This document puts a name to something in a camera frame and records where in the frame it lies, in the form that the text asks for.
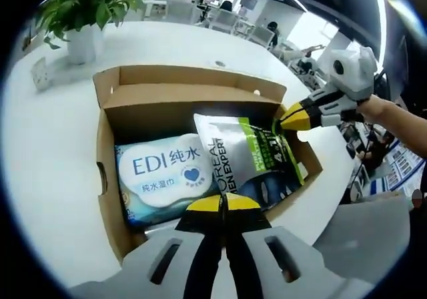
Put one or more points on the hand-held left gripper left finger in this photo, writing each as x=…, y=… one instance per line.
x=200, y=245

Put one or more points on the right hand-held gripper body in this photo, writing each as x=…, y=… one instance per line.
x=353, y=72

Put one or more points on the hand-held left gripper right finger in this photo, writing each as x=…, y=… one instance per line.
x=243, y=245

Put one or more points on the blue white wet wipes pack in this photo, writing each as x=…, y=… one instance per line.
x=156, y=179

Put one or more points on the silver green soft pouch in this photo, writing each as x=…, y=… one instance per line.
x=240, y=152

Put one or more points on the brown cardboard shoe box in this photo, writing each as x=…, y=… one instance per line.
x=140, y=118

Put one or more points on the blue white display board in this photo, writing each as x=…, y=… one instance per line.
x=400, y=165

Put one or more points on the white paper cup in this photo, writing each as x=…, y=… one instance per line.
x=41, y=73

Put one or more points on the green potted plant white pot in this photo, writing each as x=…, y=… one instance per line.
x=90, y=8

